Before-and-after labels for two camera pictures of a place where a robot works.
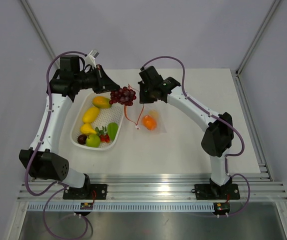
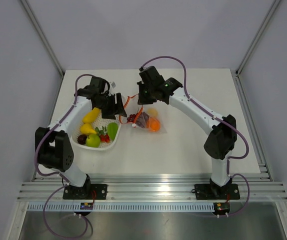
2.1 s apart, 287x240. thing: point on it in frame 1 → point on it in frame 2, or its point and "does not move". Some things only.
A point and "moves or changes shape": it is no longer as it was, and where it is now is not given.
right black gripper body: x=145 y=95 does not move
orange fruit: x=149 y=122 moves or changes shape
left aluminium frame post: x=38 y=29 does not move
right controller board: x=220 y=208 does not move
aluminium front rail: x=152 y=188 does not move
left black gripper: x=107 y=84 → x=115 y=108
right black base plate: x=217 y=191 does not move
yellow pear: x=87 y=129 does not move
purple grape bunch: x=124 y=95 → x=142 y=120
